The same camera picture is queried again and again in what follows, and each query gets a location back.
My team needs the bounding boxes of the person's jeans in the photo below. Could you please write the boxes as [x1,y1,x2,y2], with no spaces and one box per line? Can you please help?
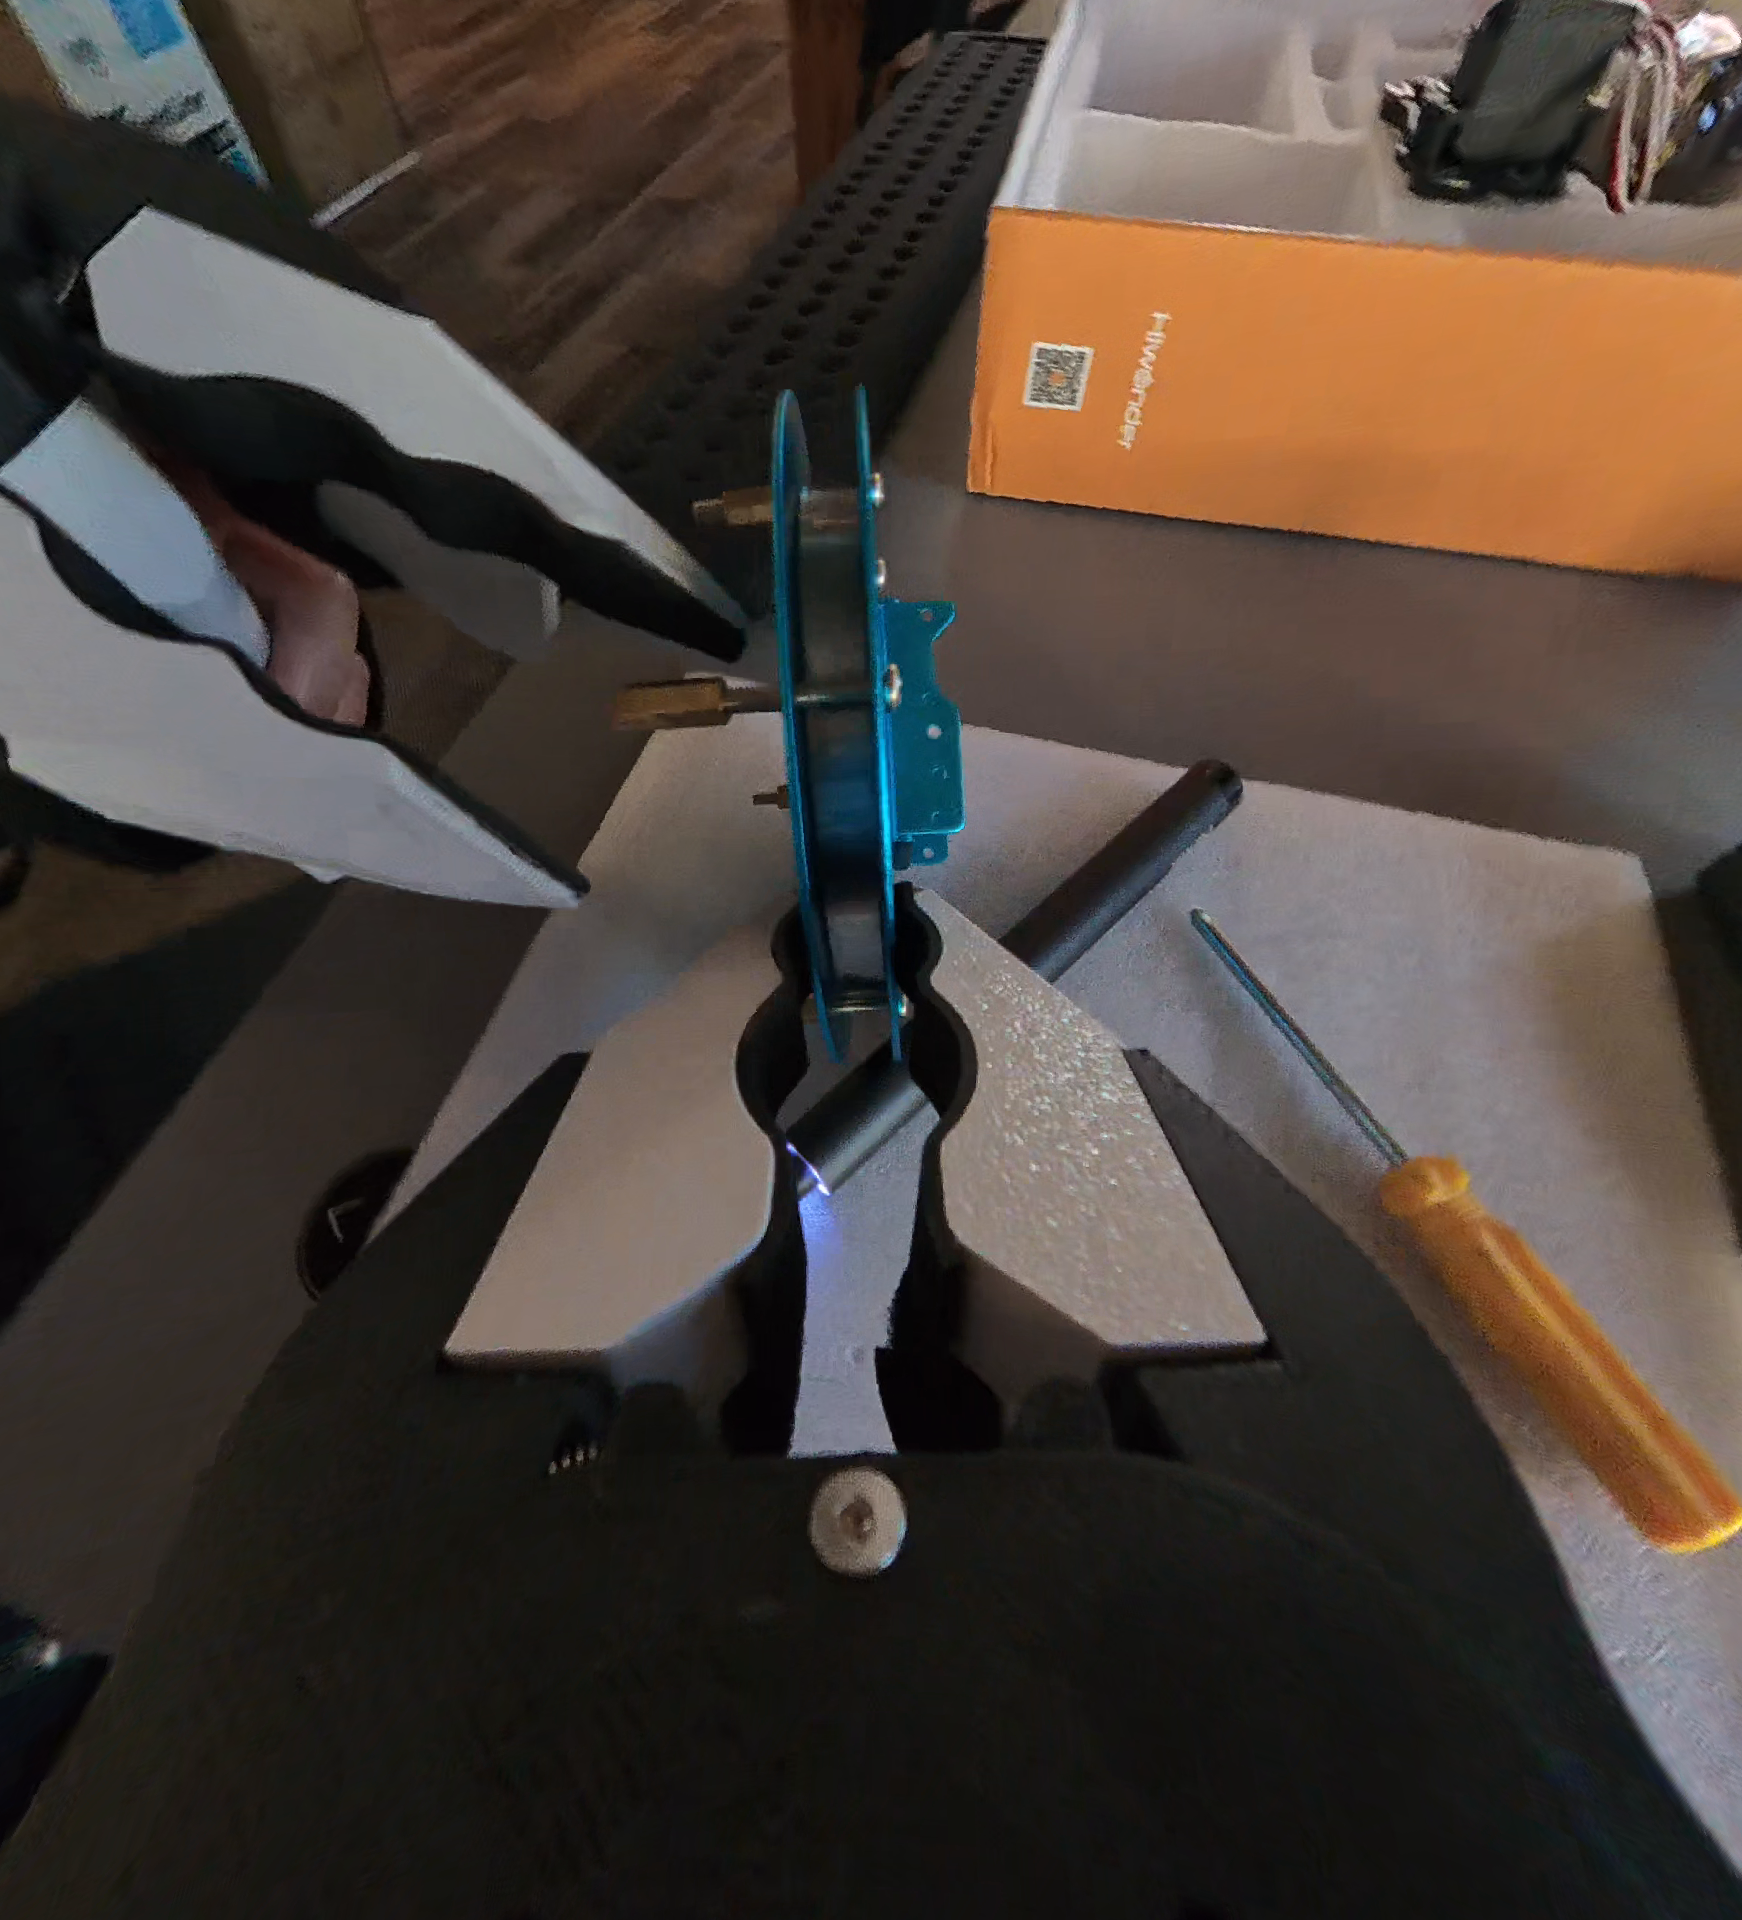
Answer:
[0,1590,108,1920]

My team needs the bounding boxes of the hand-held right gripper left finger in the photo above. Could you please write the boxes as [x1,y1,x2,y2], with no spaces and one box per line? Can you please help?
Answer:
[441,900,811,1455]

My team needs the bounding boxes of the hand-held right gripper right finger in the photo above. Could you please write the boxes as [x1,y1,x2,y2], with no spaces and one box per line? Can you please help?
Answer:
[887,883,1275,1455]

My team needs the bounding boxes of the blue round metal turntable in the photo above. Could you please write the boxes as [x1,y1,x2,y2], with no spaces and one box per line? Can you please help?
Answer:
[617,386,967,1069]

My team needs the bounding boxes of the black perforated foam pad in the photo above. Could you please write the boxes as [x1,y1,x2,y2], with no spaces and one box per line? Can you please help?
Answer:
[586,34,1048,588]

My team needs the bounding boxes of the wooden pillar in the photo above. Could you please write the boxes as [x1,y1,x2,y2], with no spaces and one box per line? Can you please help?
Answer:
[785,0,873,194]

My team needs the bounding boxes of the orange cardboard box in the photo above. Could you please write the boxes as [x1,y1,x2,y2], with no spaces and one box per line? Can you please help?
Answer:
[965,0,1742,585]

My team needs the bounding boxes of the white foam sheet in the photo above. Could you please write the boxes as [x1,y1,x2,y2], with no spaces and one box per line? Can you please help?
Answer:
[406,720,1742,1920]

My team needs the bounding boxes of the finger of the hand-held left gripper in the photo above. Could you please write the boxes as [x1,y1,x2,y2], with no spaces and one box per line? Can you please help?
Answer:
[80,202,753,665]
[0,400,591,911]

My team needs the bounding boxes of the yellow-handled screwdriver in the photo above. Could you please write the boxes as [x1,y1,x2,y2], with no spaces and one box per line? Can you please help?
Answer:
[1188,908,1742,1554]

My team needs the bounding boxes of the person's left hand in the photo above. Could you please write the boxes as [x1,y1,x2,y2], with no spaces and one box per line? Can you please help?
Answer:
[196,480,377,729]

